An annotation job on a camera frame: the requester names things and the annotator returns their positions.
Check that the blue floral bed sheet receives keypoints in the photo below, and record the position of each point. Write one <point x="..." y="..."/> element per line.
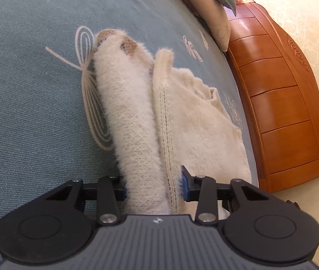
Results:
<point x="35" y="90"/>

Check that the pink floral folded quilt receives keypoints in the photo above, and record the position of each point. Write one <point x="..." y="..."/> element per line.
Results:
<point x="218" y="25"/>

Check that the white fuzzy sweater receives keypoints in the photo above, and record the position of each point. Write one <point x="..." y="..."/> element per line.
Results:
<point x="137" y="132"/>

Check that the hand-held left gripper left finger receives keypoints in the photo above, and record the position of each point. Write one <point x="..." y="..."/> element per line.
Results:
<point x="117" y="191"/>

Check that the wooden headboard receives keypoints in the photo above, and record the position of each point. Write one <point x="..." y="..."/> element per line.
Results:
<point x="274" y="104"/>

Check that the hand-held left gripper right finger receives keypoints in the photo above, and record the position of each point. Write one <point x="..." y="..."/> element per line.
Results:
<point x="182" y="185"/>

